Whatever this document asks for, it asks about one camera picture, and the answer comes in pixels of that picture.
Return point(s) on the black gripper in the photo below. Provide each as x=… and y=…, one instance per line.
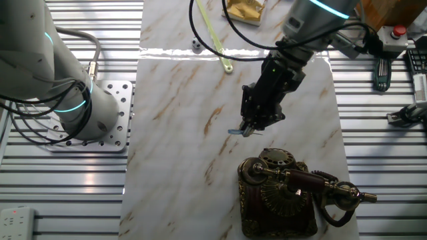
x=270, y=93

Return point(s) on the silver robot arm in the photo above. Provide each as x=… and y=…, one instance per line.
x=26, y=60

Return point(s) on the brass and red phone handset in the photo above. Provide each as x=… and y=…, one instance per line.
x=305, y=181

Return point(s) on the antique brass rotary phone base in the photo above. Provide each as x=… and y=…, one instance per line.
x=277, y=220

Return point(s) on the yellow-green fly swatter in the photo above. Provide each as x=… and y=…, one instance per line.
x=227, y=68

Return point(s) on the white marble pattern mat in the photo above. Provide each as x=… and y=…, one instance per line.
x=183, y=166

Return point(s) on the small soccer ball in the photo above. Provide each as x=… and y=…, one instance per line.
x=197, y=45

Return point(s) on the gold tissue pack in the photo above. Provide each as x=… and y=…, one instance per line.
x=243, y=11

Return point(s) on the green hex key set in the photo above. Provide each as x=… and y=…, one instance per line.
x=382, y=75

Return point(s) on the grey box red stop button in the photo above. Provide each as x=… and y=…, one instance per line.
x=392, y=41

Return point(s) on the black keyboard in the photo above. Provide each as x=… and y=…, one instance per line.
x=417, y=61

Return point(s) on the brown wooden box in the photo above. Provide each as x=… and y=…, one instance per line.
x=390, y=11

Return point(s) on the white plastic bag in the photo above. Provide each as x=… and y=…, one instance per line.
x=418, y=28

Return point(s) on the white power strip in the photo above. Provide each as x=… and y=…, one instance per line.
x=16, y=223

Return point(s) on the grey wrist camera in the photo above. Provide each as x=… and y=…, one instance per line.
x=345, y=45

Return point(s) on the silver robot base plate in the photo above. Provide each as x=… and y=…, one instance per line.
x=121, y=100

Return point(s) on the small silver camera on mount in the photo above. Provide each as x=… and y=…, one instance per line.
x=408, y=115

